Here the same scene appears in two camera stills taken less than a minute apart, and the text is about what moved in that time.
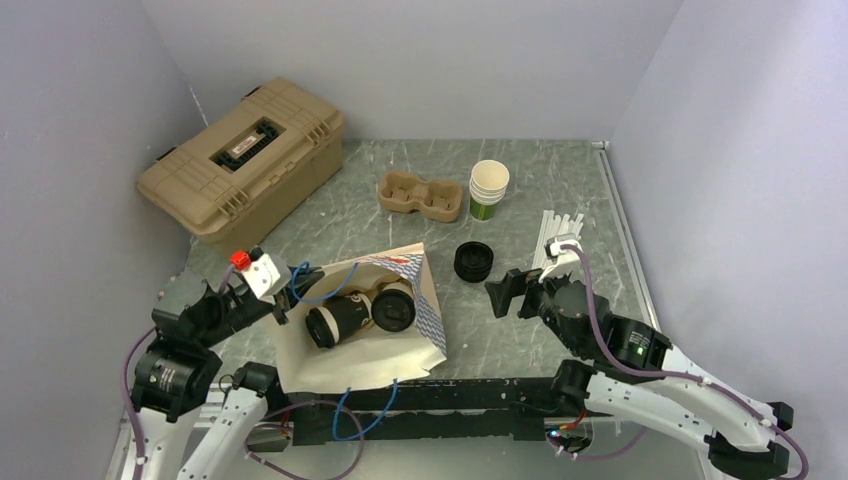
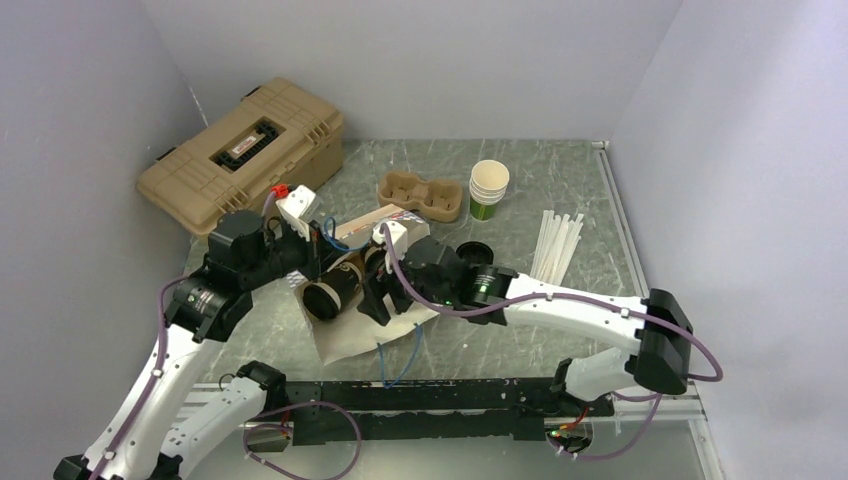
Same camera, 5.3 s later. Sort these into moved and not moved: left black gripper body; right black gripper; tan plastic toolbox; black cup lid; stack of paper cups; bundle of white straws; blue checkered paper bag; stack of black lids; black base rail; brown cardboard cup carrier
Moved: right black gripper; blue checkered paper bag; black cup lid; left black gripper body
Not moved: black base rail; brown cardboard cup carrier; tan plastic toolbox; bundle of white straws; stack of black lids; stack of paper cups
